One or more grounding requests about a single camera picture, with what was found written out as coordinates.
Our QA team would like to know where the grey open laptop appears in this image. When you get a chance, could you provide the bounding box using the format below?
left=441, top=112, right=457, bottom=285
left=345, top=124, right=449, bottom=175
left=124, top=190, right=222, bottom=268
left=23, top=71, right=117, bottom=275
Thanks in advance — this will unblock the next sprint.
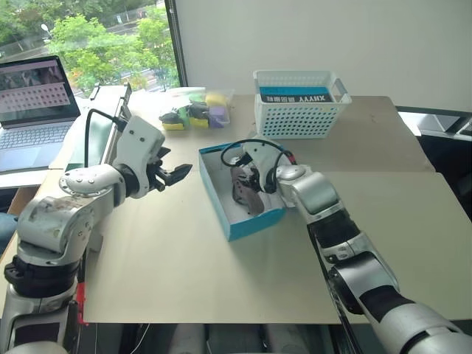
left=0, top=55, right=82, bottom=174

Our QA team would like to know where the pale yellow small shoe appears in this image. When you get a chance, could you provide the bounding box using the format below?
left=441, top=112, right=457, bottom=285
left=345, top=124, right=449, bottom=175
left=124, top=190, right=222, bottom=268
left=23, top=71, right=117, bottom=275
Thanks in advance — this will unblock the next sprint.
left=204, top=93, right=228, bottom=107

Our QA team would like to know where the teal shoebox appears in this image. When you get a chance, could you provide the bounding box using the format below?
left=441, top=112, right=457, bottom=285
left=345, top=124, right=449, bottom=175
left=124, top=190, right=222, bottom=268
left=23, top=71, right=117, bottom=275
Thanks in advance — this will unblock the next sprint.
left=198, top=142, right=287, bottom=243

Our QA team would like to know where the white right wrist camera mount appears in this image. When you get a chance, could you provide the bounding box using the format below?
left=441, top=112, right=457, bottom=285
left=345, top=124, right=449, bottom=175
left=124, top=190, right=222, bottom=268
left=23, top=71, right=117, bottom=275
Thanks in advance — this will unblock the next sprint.
left=241, top=141, right=277, bottom=193

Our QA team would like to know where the white perforated plastic basket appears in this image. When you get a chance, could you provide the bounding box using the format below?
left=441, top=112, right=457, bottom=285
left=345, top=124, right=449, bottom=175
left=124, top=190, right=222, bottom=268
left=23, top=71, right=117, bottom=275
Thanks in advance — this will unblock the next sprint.
left=253, top=69, right=353, bottom=141

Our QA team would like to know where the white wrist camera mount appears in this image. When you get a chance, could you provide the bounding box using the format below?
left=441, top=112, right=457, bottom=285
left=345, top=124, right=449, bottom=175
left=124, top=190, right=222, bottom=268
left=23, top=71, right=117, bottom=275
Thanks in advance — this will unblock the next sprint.
left=111, top=115, right=167, bottom=200
left=241, top=141, right=277, bottom=193

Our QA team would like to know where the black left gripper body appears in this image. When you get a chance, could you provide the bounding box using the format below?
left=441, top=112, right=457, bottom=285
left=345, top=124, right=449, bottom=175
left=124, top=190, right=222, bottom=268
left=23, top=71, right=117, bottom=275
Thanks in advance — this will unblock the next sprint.
left=146, top=154, right=167, bottom=193

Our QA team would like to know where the black window frame post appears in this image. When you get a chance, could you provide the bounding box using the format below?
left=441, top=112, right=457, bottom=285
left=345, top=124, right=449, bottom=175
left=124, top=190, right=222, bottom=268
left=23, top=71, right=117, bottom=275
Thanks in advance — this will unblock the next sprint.
left=164, top=0, right=190, bottom=89

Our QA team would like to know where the red clamp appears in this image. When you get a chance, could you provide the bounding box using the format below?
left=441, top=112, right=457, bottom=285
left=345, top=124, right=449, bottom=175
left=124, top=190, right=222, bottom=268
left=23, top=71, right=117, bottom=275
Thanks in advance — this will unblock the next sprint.
left=74, top=282, right=90, bottom=327

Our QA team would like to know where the dark brown small shoe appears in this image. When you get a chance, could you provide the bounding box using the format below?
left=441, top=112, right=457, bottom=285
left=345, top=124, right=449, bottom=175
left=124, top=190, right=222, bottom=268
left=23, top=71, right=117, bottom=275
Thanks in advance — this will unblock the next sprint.
left=229, top=166, right=266, bottom=215

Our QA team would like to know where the purple small shoe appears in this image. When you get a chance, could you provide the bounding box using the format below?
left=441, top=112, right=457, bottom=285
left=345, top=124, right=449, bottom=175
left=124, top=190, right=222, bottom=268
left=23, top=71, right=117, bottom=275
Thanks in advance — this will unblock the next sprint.
left=208, top=105, right=229, bottom=128

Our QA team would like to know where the white framed panel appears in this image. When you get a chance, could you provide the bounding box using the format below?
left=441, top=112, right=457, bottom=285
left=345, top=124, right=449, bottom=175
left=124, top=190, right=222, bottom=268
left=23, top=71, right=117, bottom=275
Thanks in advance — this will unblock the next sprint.
left=66, top=82, right=133, bottom=173

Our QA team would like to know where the clear plastic bag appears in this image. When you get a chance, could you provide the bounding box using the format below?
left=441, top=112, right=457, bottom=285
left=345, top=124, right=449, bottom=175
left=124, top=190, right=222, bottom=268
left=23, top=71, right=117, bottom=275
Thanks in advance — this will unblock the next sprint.
left=158, top=86, right=237, bottom=132

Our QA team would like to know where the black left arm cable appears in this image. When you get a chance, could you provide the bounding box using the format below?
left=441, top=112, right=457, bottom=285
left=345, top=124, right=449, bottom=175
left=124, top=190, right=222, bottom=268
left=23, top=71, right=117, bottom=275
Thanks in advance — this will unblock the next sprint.
left=84, top=108, right=126, bottom=169

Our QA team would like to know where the thin white wire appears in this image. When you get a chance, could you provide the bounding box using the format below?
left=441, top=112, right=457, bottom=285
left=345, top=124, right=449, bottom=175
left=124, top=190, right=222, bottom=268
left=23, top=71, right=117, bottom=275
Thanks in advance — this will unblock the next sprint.
left=133, top=323, right=152, bottom=353

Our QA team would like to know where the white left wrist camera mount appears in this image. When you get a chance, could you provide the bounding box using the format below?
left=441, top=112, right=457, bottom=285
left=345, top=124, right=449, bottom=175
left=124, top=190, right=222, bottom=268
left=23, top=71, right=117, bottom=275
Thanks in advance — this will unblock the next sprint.
left=111, top=115, right=167, bottom=200

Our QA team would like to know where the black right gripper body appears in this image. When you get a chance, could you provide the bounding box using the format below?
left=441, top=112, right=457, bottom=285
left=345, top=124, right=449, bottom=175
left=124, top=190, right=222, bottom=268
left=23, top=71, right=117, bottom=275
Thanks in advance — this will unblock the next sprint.
left=246, top=166, right=266, bottom=193

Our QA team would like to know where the blue black shoebox lid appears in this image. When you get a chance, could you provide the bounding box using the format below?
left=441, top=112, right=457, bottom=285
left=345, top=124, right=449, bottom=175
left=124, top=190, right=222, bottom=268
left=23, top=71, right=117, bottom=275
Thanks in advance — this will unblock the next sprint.
left=257, top=86, right=336, bottom=105

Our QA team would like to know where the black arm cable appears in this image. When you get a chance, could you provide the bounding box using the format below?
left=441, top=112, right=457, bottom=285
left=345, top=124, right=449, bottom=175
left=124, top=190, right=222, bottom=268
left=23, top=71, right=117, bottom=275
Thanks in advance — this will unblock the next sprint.
left=84, top=108, right=126, bottom=169
left=220, top=139, right=298, bottom=192

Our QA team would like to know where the green small shoe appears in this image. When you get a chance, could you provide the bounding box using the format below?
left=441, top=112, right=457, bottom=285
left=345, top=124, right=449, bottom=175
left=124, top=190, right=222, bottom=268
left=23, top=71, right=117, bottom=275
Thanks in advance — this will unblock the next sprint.
left=176, top=105, right=192, bottom=126

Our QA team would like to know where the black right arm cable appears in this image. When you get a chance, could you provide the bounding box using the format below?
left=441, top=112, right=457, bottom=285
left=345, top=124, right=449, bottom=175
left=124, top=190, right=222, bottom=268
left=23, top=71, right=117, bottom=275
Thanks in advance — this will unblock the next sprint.
left=220, top=139, right=298, bottom=192

